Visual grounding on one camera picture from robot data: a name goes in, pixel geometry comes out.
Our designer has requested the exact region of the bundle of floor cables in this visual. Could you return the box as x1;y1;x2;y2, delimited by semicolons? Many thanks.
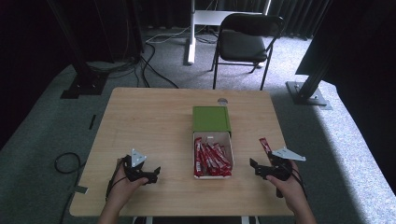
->
86;57;141;80

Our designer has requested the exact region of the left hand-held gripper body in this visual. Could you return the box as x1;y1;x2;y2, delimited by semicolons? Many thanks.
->
122;147;154;185

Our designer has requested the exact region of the black looped floor cable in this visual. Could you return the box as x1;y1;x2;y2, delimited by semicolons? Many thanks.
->
53;151;82;175

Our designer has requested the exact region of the hand-held gripper cable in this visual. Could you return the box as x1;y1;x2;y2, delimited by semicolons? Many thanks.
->
275;166;308;200
105;157;129;202

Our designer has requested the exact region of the person's left hand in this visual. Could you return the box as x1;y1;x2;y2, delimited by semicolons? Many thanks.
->
106;158;150;213

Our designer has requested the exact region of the person's right hand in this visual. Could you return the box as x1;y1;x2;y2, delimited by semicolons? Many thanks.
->
265;159;309;216

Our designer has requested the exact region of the left hand-held gripper cable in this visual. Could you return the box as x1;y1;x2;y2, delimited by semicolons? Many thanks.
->
105;157;129;202

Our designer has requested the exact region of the red snack packet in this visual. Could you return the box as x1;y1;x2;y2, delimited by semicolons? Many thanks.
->
259;137;274;157

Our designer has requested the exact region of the pile of red packets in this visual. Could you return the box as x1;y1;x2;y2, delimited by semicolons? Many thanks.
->
193;136;233;178

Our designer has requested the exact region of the long black floor cable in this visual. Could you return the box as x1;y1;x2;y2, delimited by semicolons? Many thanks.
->
139;42;180;90

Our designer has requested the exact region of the right hand-held gripper cable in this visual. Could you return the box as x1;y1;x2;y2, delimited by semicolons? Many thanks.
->
275;166;308;200

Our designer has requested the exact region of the white cardboard drawer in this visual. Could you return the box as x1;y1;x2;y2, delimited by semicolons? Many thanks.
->
191;131;235;180

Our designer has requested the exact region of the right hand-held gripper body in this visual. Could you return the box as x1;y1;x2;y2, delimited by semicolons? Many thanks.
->
261;147;307;182

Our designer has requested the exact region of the white floor cable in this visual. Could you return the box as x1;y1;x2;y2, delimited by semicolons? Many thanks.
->
145;25;191;45

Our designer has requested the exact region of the black metal stand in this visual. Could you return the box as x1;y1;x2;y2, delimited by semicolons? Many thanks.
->
285;46;333;110
46;0;110;100

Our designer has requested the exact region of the black folding chair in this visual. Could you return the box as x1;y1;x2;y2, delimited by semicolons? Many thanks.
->
210;12;285;91

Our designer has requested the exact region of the green box sleeve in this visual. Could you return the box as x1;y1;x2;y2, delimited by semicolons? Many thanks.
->
191;105;233;133

